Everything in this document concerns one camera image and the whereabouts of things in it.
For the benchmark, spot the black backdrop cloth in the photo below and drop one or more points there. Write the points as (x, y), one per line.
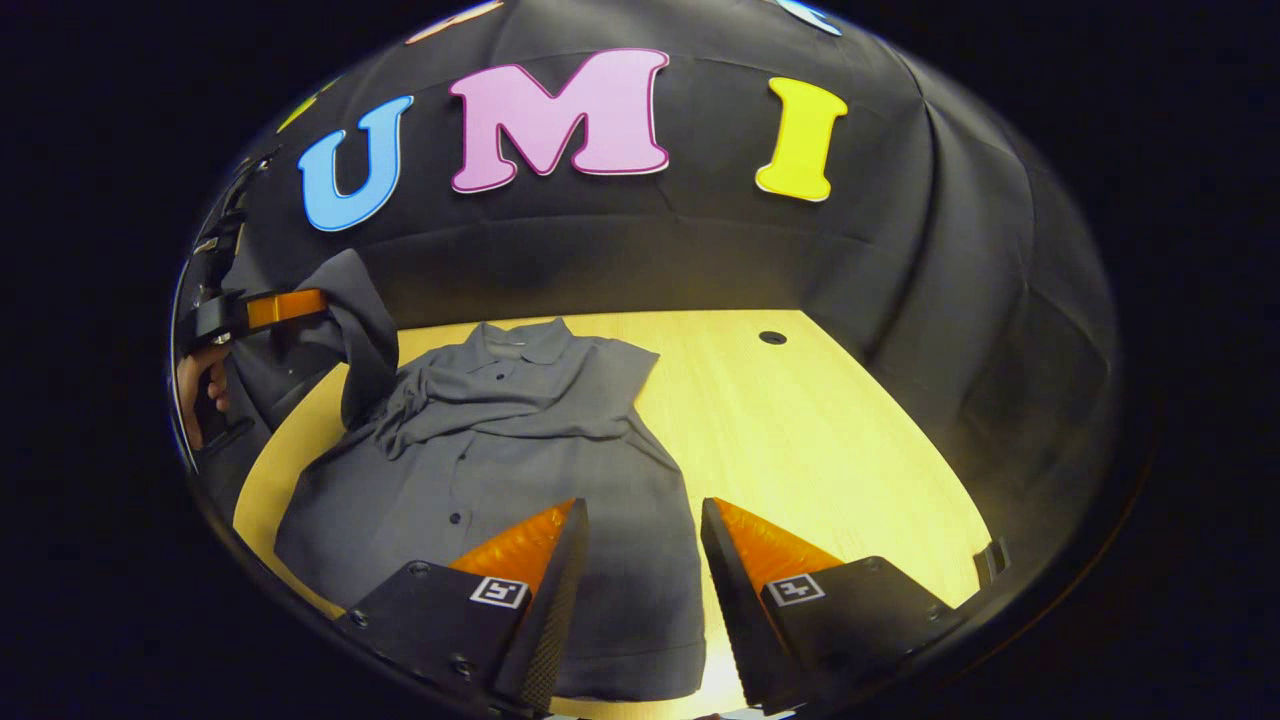
(700, 250)

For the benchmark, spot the grey button shirt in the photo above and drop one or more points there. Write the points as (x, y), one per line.
(520, 470)

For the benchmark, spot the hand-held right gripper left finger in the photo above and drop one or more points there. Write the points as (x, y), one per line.
(550, 620)

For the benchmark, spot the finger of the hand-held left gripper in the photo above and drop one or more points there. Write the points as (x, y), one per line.
(285, 306)

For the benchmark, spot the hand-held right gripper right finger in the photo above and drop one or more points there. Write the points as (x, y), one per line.
(735, 610)

